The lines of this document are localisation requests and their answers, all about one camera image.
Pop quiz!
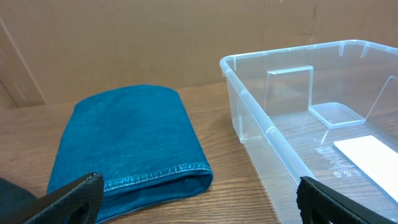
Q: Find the blue denim cloth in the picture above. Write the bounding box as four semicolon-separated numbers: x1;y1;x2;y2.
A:
47;85;213;223

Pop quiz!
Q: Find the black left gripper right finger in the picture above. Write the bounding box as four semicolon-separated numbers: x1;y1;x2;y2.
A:
296;176;394;224

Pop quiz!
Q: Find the clear plastic storage bin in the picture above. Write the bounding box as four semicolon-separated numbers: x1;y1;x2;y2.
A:
220;40;397;223

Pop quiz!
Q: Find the brown cardboard backdrop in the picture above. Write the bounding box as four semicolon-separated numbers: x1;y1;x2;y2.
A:
1;0;397;109

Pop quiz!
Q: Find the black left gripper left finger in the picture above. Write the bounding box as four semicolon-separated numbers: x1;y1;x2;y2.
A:
1;172;104;224

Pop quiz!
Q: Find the white label in bin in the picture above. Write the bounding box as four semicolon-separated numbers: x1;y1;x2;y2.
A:
333;135;397;202

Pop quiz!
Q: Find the black cloth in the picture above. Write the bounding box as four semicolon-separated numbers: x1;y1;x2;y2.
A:
0;178;38;217

